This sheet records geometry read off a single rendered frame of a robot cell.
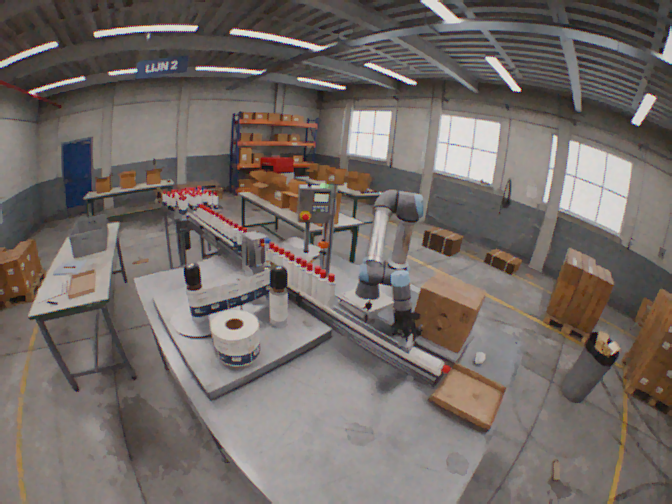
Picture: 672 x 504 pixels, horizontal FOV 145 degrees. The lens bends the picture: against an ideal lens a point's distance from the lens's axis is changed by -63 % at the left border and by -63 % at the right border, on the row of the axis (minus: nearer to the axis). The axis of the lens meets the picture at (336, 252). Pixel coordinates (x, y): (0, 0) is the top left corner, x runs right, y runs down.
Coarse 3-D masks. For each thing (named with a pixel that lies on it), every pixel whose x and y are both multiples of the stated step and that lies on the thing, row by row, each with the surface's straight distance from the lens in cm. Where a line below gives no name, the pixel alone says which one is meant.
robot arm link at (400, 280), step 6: (396, 276) 110; (402, 276) 110; (408, 276) 112; (396, 282) 111; (402, 282) 110; (408, 282) 112; (396, 288) 112; (402, 288) 111; (408, 288) 113; (396, 294) 113; (402, 294) 112; (408, 294) 113; (396, 300) 114; (402, 300) 113
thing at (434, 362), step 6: (414, 348) 127; (414, 354) 126; (420, 354) 125; (426, 354) 126; (420, 360) 126; (426, 360) 125; (432, 360) 124; (438, 360) 125; (432, 366) 125; (438, 366) 124; (444, 366) 125; (444, 372) 126
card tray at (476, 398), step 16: (464, 368) 138; (448, 384) 130; (464, 384) 134; (480, 384) 138; (496, 384) 138; (432, 400) 121; (448, 400) 124; (464, 400) 127; (480, 400) 131; (496, 400) 135; (464, 416) 120; (480, 416) 125
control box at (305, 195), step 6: (300, 186) 149; (306, 186) 150; (312, 186) 151; (318, 186) 152; (300, 192) 146; (306, 192) 145; (312, 192) 146; (330, 192) 147; (300, 198) 146; (306, 198) 146; (312, 198) 146; (330, 198) 148; (300, 204) 146; (306, 204) 147; (312, 204) 147; (318, 204) 147; (324, 204) 148; (300, 210) 147; (306, 210) 147; (300, 216) 148; (312, 216) 149; (318, 216) 149; (324, 216) 150; (300, 222) 150; (306, 222) 150; (312, 222) 150; (318, 222) 150; (324, 222) 151
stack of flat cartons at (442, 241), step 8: (424, 232) 538; (432, 232) 535; (440, 232) 549; (448, 232) 563; (424, 240) 542; (432, 240) 533; (440, 240) 526; (448, 240) 519; (456, 240) 530; (432, 248) 536; (440, 248) 529; (448, 248) 522; (456, 248) 544; (448, 256) 524
